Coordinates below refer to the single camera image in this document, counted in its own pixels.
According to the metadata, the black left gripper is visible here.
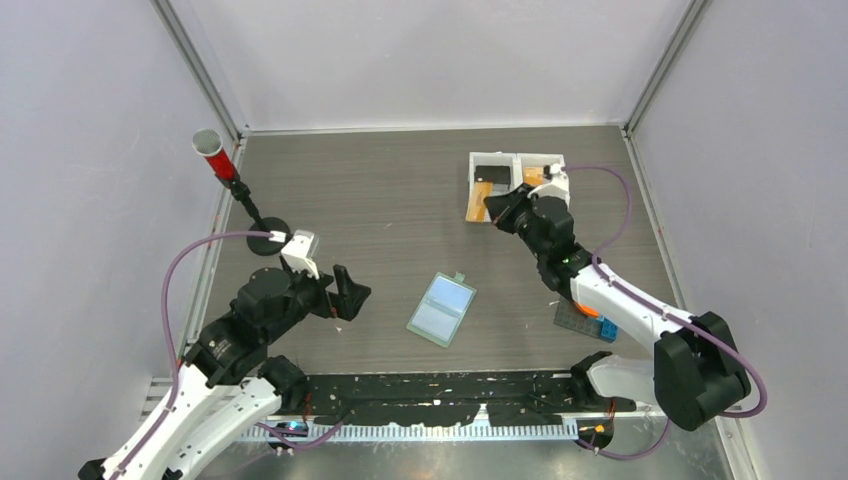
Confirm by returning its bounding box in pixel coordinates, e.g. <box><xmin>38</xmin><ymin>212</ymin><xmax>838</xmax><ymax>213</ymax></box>
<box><xmin>264</xmin><ymin>259</ymin><xmax>371</xmax><ymax>342</ymax></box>

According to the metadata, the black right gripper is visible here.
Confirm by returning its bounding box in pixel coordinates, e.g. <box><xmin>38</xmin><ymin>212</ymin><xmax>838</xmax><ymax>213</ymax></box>
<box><xmin>484</xmin><ymin>183</ymin><xmax>548</xmax><ymax>261</ymax></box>

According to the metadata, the orange credit card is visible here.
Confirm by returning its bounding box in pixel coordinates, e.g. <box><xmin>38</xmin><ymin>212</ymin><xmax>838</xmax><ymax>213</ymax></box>
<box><xmin>522</xmin><ymin>166</ymin><xmax>547</xmax><ymax>187</ymax></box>
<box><xmin>465</xmin><ymin>181</ymin><xmax>494</xmax><ymax>223</ymax></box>

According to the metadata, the green card holder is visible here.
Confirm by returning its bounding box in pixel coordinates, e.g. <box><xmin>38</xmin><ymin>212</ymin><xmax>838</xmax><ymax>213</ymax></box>
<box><xmin>406</xmin><ymin>272</ymin><xmax>477</xmax><ymax>348</ymax></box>

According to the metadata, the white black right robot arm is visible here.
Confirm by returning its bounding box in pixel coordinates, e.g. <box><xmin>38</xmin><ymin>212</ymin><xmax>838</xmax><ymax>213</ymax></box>
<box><xmin>484</xmin><ymin>184</ymin><xmax>757</xmax><ymax>431</ymax></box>

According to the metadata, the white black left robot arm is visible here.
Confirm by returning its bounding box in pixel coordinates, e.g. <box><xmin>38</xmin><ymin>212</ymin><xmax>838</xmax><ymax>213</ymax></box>
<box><xmin>77</xmin><ymin>265</ymin><xmax>372</xmax><ymax>479</ymax></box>

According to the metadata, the white two-compartment bin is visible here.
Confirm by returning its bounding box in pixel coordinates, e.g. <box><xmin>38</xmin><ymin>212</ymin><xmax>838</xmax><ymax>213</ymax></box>
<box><xmin>468</xmin><ymin>152</ymin><xmax>566</xmax><ymax>197</ymax></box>

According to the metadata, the orange lego brick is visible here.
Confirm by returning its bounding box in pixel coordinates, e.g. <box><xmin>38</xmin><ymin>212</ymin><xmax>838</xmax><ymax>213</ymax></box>
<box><xmin>574</xmin><ymin>303</ymin><xmax>600</xmax><ymax>319</ymax></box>

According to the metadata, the red microphone on stand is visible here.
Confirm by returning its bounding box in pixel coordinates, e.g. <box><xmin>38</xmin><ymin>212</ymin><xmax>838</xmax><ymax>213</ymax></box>
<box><xmin>192</xmin><ymin>128</ymin><xmax>291</xmax><ymax>239</ymax></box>

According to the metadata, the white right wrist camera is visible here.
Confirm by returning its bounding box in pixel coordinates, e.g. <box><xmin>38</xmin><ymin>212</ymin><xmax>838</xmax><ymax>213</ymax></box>
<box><xmin>529</xmin><ymin>162</ymin><xmax>571</xmax><ymax>204</ymax></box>

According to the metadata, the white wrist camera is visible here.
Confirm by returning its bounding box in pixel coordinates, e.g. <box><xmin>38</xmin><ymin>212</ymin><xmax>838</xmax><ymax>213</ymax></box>
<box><xmin>529</xmin><ymin>162</ymin><xmax>571</xmax><ymax>204</ymax></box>
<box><xmin>269</xmin><ymin>230</ymin><xmax>321</xmax><ymax>280</ymax></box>

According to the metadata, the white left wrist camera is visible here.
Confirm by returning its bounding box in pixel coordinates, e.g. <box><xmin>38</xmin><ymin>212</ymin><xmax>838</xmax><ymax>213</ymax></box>
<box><xmin>269</xmin><ymin>230</ymin><xmax>321</xmax><ymax>280</ymax></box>

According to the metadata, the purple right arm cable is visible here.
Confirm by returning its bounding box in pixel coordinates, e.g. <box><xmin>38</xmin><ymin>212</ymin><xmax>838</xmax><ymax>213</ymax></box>
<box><xmin>566</xmin><ymin>164</ymin><xmax>770</xmax><ymax>420</ymax></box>

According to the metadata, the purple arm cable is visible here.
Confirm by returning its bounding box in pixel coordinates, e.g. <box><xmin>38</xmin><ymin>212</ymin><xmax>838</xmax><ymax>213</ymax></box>
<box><xmin>109</xmin><ymin>230</ymin><xmax>276</xmax><ymax>480</ymax></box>
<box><xmin>566</xmin><ymin>164</ymin><xmax>770</xmax><ymax>420</ymax></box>

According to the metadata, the aluminium front rail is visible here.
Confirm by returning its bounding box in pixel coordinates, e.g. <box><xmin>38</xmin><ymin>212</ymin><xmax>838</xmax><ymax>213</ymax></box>
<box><xmin>142</xmin><ymin>377</ymin><xmax>664</xmax><ymax>444</ymax></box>

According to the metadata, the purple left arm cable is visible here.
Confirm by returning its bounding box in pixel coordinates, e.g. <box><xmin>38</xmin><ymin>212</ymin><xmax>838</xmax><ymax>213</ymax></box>
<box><xmin>109</xmin><ymin>230</ymin><xmax>276</xmax><ymax>480</ymax></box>

